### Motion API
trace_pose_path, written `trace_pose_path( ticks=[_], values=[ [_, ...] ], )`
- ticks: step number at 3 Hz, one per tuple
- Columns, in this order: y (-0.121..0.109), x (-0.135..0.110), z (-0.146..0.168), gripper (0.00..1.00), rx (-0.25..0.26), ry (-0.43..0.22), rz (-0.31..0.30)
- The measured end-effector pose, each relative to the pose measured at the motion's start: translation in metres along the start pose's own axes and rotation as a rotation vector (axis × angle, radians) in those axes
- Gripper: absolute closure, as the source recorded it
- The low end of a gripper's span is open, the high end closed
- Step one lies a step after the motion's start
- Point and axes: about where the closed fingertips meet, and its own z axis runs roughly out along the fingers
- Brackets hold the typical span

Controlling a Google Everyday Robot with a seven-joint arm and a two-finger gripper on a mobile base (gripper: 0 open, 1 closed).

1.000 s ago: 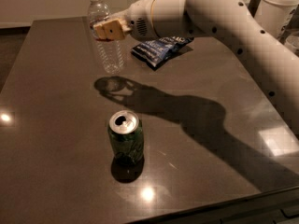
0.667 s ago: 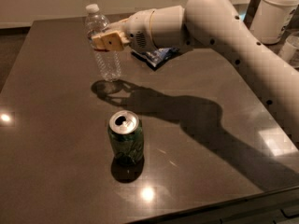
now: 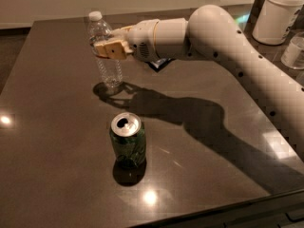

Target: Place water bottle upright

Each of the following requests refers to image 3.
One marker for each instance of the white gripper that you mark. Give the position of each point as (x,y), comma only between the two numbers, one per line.
(142,39)

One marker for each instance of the clear plastic water bottle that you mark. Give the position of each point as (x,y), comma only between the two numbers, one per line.
(99,32)

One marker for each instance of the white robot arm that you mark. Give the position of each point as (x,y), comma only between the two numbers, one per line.
(211,33)

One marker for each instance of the blue Kettle chips bag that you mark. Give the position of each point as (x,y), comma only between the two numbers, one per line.
(157,66)

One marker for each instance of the green soda can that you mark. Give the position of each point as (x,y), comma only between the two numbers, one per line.
(127,135)

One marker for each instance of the white lidded canister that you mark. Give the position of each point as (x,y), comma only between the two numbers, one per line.
(275,20)

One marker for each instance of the clear glass cup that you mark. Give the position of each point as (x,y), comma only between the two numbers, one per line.
(293,56)

